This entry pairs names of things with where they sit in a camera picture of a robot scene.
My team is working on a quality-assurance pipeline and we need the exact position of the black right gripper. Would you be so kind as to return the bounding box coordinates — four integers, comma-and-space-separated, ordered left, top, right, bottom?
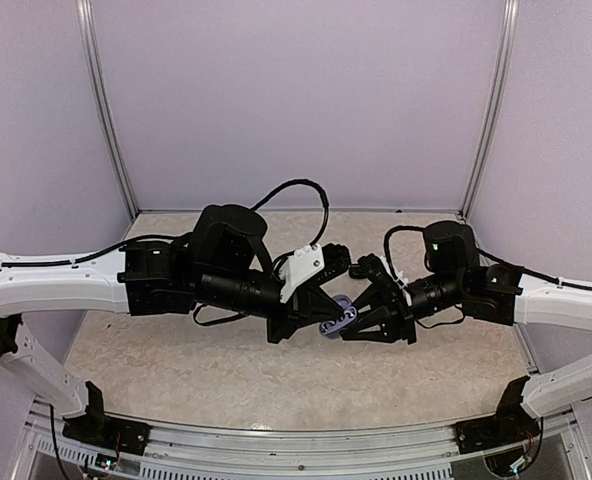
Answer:
338, 272, 466, 346

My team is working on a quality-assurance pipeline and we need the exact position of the silver grey charging case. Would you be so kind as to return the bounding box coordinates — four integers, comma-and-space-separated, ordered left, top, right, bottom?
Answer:
319, 295, 358, 340

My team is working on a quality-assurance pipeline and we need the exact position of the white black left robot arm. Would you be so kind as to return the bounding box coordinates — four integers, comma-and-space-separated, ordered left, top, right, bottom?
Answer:
0, 205, 350, 445

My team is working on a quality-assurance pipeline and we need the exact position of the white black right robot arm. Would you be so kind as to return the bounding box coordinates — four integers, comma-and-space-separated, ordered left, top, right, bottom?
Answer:
340, 221, 592, 444

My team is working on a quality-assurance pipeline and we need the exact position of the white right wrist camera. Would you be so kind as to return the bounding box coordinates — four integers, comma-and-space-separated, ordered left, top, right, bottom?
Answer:
349, 253, 407, 290

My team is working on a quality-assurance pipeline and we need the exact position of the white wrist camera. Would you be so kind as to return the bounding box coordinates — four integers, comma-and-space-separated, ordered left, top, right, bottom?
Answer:
349, 253, 407, 290
278, 243, 352, 304

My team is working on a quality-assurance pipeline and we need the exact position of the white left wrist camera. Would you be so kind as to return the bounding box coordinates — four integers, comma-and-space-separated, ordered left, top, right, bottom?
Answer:
278, 243, 352, 304

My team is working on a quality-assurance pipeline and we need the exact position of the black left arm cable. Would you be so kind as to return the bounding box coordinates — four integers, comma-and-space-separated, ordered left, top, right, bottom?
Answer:
0, 178, 330, 326

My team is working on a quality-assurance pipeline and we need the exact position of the aluminium front rail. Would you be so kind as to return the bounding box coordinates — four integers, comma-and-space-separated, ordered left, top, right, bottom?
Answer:
10, 401, 592, 479

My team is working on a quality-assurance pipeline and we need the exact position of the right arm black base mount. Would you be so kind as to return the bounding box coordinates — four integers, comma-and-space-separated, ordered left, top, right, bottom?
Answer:
454, 376, 542, 454

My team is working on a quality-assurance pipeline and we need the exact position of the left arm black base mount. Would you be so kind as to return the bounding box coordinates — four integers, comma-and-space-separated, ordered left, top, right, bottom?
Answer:
63, 381, 152, 456

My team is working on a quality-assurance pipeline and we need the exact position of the right aluminium corner post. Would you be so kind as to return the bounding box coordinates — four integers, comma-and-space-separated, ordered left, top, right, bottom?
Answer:
459, 0, 520, 221

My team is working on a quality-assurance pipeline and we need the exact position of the aluminium corner post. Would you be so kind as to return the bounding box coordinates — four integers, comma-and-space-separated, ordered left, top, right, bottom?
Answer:
459, 0, 520, 221
76, 0, 140, 221

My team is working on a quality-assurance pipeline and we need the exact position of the left aluminium corner post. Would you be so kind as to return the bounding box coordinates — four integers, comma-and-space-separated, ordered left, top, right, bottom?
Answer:
76, 0, 140, 221

